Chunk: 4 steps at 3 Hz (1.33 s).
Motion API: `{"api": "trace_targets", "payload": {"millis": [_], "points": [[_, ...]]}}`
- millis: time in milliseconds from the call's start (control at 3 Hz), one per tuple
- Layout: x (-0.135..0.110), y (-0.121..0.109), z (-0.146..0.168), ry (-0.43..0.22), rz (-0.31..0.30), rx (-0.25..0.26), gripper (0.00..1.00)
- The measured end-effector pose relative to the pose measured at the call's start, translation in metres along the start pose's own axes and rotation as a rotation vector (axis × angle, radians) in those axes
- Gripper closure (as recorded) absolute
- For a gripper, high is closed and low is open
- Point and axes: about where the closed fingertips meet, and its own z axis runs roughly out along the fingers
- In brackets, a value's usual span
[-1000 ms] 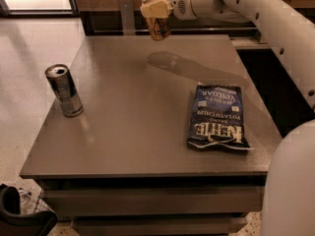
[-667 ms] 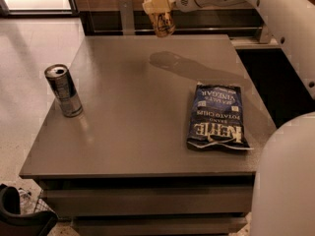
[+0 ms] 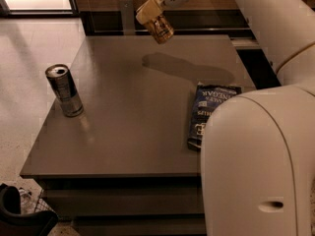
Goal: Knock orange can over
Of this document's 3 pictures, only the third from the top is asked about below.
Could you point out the orange soda can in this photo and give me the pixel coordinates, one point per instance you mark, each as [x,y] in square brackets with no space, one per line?
[160,29]

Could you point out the grey drawer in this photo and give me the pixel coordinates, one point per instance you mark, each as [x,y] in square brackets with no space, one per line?
[126,201]
[141,225]

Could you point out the lower grey drawer front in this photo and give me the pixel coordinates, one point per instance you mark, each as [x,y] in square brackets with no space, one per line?
[141,225]

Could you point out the silver blue energy drink can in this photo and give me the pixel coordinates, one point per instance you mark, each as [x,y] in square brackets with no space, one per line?
[62,83]

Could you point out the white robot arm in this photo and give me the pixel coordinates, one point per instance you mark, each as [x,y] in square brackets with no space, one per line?
[258,148]

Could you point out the black chair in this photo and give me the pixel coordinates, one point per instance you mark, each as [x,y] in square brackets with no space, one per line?
[14,223]

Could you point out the upper grey drawer front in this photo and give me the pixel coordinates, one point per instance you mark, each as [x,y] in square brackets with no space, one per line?
[126,201]

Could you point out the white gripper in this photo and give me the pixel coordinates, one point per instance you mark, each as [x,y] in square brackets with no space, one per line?
[152,8]

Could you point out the wire basket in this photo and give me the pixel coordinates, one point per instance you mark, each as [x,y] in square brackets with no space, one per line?
[41,204]

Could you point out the left metal wall bracket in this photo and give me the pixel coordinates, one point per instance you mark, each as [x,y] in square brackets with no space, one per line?
[127,16]

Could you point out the blue kettle chips bag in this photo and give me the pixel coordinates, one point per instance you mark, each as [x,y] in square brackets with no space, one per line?
[207,99]

